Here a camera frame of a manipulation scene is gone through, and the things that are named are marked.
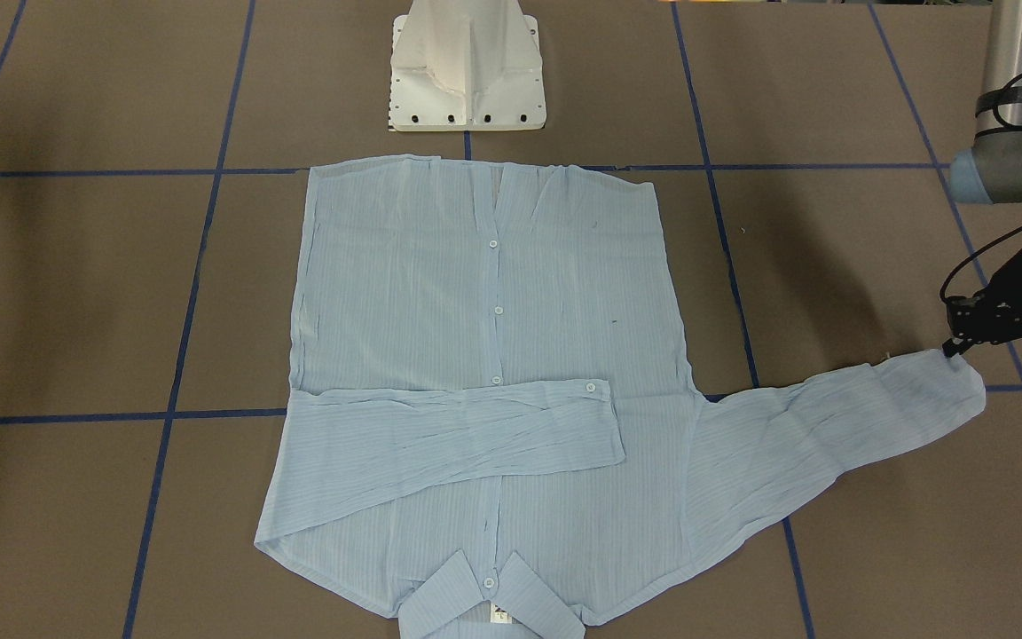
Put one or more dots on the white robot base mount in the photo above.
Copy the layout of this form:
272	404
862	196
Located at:
466	66

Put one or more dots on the light blue button-up shirt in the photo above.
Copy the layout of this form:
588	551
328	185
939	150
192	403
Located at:
492	426

